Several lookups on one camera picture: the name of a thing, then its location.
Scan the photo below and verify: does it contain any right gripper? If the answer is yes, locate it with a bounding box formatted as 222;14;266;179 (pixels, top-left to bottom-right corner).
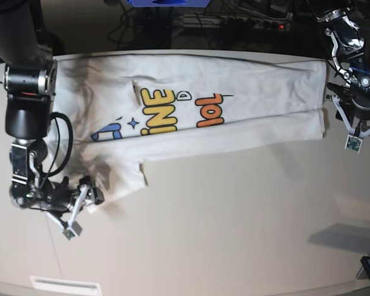
44;176;105;230

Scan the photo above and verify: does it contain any black power strip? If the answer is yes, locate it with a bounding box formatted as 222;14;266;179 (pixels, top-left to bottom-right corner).
173;14;291;32

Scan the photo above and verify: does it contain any blue box at top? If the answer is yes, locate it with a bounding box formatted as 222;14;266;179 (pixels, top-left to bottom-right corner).
127;0;210;8

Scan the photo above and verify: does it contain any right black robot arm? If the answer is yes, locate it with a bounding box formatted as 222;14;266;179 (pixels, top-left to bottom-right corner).
0;0;104;238

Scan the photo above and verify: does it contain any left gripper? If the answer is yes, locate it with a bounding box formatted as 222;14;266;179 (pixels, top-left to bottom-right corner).
326;94;370;139

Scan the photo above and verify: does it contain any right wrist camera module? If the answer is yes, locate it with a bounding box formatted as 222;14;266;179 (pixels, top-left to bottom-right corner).
62;222;83;241

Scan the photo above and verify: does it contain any white paper label strip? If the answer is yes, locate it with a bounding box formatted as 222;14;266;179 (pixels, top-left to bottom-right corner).
30;276;101;295

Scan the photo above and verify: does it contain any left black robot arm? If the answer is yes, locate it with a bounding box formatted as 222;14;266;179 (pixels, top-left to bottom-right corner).
307;1;370;139

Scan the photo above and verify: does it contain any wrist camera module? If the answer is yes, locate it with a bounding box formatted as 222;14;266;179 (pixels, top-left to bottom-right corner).
62;222;83;241
345;134;363;154

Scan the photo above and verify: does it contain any white printed T-shirt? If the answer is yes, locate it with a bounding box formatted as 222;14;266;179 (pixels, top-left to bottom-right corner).
54;54;326;203

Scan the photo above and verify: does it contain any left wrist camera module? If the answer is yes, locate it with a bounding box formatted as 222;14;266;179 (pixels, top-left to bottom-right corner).
345;134;363;154

